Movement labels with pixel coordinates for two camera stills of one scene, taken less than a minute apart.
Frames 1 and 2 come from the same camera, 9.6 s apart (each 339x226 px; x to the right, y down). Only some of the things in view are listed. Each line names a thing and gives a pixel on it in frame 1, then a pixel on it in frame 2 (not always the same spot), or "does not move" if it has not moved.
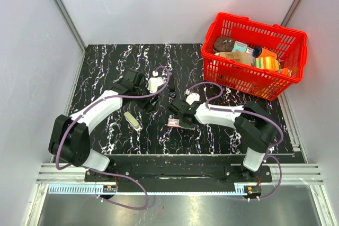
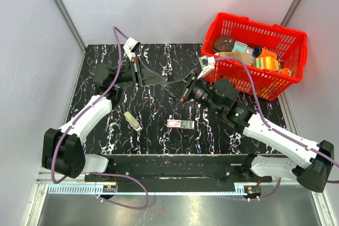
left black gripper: x=149 y=106 -> x=156 y=79
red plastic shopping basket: x=290 y=45 does not move
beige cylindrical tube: x=132 y=121 does not move
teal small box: x=239 y=47 does not move
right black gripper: x=182 y=124 -> x=177 y=88
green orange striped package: x=267 y=63 does not move
